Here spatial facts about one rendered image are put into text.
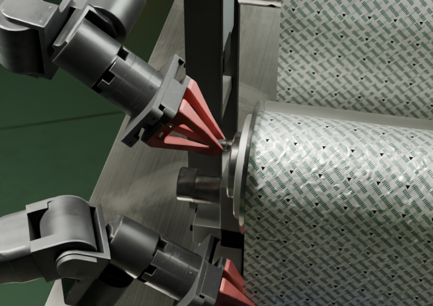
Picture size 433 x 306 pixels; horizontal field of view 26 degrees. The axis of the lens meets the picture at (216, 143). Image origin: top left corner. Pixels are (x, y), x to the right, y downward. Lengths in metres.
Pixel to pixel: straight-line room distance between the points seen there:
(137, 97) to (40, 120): 2.15
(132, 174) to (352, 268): 0.60
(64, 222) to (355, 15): 0.41
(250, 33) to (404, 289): 0.93
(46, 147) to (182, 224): 1.59
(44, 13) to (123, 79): 0.10
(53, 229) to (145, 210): 0.48
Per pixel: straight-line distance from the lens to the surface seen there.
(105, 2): 1.01
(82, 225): 1.01
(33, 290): 2.59
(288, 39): 1.13
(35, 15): 0.98
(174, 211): 1.48
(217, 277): 1.06
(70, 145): 3.00
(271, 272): 1.05
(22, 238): 1.01
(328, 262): 1.02
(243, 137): 0.98
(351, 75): 1.15
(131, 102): 0.98
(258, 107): 0.99
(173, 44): 1.83
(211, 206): 1.14
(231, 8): 1.38
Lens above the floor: 1.94
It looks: 41 degrees down
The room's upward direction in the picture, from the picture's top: straight up
